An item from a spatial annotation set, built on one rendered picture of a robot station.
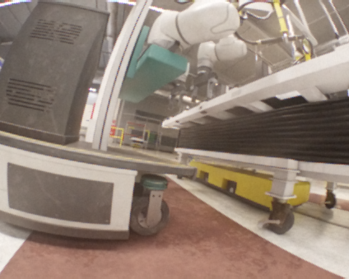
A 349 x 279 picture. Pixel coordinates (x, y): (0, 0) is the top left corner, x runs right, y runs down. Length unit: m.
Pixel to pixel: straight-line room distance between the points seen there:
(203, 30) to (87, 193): 0.64
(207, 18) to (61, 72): 0.52
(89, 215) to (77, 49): 0.53
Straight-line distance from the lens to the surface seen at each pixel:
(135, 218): 0.63
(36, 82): 0.59
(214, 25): 0.60
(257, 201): 1.40
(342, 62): 0.73
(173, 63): 0.59
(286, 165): 0.90
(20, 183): 0.52
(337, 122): 0.99
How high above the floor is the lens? 0.37
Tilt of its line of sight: 4 degrees up
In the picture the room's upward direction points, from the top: 10 degrees clockwise
